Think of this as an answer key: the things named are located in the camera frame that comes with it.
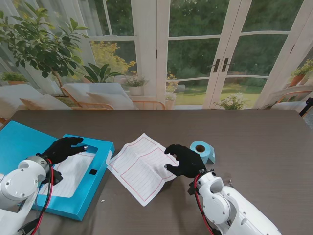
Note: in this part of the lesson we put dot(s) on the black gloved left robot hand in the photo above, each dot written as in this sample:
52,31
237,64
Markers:
61,149

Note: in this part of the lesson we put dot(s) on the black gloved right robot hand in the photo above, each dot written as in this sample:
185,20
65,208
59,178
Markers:
189,164

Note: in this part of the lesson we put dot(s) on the light blue label roll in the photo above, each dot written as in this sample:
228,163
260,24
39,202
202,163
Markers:
205,156

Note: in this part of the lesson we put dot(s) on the red lined paper sheet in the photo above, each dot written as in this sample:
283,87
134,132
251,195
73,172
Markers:
144,181
71,176
132,151

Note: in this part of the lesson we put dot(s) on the blue plastic file box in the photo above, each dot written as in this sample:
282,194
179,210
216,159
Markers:
19,139

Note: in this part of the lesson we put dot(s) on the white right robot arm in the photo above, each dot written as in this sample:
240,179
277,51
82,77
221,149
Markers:
232,208

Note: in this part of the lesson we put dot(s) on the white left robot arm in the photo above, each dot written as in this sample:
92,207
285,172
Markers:
17,186

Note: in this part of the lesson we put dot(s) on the small dark debris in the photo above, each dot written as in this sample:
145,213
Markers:
230,181

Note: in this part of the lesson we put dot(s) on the black stand at table edge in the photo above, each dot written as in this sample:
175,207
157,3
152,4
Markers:
308,105

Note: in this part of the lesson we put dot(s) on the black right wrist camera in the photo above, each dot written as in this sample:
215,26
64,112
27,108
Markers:
191,188

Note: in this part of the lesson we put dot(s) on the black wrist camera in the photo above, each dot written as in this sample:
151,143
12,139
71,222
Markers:
57,177
191,188

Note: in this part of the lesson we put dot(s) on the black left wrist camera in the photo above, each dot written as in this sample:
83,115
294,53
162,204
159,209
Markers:
57,177

